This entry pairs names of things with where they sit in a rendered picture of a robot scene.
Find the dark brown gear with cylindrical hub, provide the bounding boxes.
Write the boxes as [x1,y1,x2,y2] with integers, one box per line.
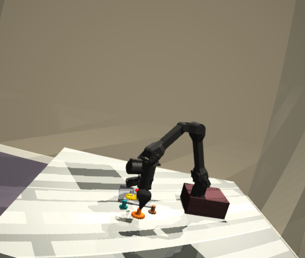
[148,204,157,215]

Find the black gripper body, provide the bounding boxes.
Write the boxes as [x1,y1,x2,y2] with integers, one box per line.
[137,174,154,201]

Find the orange gear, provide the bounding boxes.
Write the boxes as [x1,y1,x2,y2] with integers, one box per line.
[131,208,145,219]

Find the yellow gear with black stripe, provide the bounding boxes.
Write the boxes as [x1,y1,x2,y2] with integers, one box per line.
[125,194,138,201]

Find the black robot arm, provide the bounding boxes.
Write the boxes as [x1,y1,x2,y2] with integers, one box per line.
[126,121,211,198]

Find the cyan gear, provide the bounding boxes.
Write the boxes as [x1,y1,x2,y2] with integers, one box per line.
[119,199,128,209]

